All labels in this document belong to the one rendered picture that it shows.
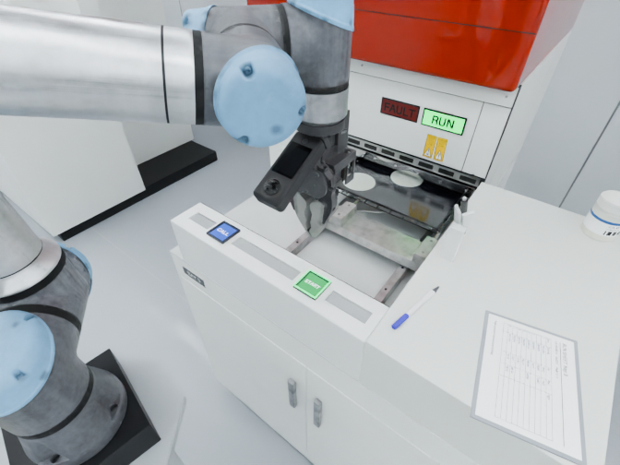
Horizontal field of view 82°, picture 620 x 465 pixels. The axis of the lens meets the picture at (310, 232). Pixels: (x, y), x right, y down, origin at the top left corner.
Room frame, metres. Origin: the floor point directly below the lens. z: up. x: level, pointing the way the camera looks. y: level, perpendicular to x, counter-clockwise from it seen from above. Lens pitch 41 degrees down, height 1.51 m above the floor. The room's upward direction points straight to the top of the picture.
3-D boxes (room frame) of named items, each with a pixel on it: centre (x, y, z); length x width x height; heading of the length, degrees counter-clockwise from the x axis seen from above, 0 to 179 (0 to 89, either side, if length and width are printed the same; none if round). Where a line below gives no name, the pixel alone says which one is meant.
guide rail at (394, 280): (0.65, -0.26, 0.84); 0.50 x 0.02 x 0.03; 143
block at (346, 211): (0.78, -0.09, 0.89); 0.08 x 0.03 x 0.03; 143
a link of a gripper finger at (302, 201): (0.49, 0.00, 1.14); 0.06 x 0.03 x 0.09; 142
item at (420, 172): (0.97, -0.29, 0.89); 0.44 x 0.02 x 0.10; 53
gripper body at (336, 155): (0.48, -0.02, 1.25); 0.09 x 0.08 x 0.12; 142
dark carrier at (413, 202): (0.96, -0.30, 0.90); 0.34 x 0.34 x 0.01; 53
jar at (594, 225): (0.62, -0.67, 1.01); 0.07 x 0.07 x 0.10
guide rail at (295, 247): (0.82, -0.05, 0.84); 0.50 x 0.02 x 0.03; 143
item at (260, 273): (0.54, 0.10, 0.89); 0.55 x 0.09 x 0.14; 53
